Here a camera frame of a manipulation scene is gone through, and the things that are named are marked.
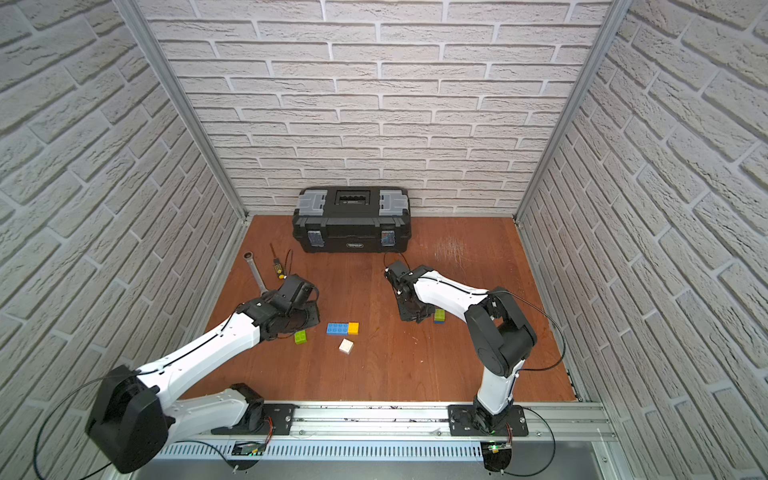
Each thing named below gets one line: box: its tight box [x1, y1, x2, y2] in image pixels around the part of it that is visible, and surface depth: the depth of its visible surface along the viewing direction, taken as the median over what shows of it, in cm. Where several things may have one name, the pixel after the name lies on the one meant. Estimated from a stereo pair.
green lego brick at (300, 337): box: [294, 330, 307, 345], surface depth 87 cm
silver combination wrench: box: [242, 251, 268, 296], surface depth 104 cm
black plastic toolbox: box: [293, 186, 412, 253], surface depth 100 cm
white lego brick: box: [338, 338, 354, 355], surface depth 87 cm
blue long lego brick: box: [326, 323, 349, 336], surface depth 89 cm
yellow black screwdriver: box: [270, 243, 287, 280], surface depth 102 cm
